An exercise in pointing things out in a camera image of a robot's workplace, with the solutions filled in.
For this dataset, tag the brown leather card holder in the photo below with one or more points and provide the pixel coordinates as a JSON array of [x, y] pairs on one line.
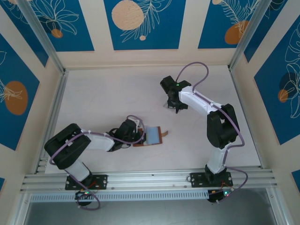
[[153, 136]]

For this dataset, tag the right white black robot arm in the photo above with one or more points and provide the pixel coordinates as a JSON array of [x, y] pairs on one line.
[[199, 100]]

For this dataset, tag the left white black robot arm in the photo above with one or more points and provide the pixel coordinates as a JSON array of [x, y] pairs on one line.
[[98, 141]]

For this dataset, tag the clear acrylic card stand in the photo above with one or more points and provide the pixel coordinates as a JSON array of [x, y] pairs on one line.
[[166, 104]]

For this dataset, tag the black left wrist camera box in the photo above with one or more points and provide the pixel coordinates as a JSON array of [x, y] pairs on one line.
[[127, 127]]

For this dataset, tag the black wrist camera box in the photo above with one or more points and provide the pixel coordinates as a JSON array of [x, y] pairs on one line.
[[167, 84], [127, 127]]

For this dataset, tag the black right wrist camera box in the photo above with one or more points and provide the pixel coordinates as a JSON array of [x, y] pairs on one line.
[[167, 84]]

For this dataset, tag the aluminium front rail beam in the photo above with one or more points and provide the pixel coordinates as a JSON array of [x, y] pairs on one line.
[[152, 179]]

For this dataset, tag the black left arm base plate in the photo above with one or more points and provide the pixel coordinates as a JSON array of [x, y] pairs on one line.
[[100, 181]]

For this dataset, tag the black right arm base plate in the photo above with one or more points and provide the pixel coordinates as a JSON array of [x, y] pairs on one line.
[[197, 180]]

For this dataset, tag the aluminium side rail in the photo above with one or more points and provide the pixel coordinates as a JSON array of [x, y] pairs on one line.
[[246, 117], [56, 112]]

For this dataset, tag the blue floral wall panel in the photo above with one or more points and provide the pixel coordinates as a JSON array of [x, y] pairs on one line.
[[145, 25], [70, 25], [222, 23], [16, 93], [279, 89]]

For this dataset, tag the aluminium corner post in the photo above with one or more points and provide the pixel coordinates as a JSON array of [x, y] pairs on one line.
[[42, 35], [248, 32]]

